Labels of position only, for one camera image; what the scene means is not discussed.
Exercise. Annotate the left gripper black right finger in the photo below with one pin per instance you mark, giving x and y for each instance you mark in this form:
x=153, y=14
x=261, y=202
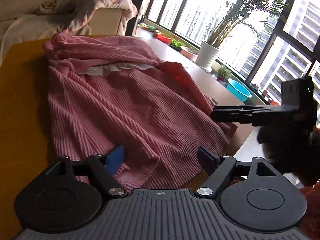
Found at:
x=218, y=168

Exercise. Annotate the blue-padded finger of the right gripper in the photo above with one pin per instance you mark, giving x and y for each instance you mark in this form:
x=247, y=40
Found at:
x=246, y=108

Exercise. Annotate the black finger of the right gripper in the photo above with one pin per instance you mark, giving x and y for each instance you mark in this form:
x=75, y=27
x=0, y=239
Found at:
x=223, y=116

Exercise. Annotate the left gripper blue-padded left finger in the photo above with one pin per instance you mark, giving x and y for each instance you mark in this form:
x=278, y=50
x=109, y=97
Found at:
x=101, y=171

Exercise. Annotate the pink ribbed child's dress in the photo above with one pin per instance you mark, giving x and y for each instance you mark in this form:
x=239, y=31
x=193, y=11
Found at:
x=112, y=91

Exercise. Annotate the turquoise plastic basin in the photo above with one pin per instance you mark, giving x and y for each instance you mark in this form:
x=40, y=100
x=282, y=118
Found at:
x=238, y=90

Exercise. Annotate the white plant pot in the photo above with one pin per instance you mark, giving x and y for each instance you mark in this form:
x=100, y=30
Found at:
x=207, y=56

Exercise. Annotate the small green plant tray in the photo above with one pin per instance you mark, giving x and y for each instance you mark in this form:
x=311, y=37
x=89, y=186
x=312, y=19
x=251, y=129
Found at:
x=176, y=44

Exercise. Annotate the red plastic basin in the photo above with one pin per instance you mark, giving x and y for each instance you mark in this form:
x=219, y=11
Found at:
x=164, y=38

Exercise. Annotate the tall green potted plant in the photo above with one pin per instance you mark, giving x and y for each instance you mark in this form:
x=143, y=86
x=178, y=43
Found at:
x=240, y=11

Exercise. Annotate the floral pink blanket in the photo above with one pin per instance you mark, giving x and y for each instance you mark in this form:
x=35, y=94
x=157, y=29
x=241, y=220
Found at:
x=103, y=17

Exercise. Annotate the beige covered sofa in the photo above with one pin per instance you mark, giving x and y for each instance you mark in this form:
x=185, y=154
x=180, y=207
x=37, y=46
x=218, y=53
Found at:
x=28, y=20

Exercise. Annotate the crumpled beige cloth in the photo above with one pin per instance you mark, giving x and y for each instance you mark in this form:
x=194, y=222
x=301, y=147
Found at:
x=49, y=8

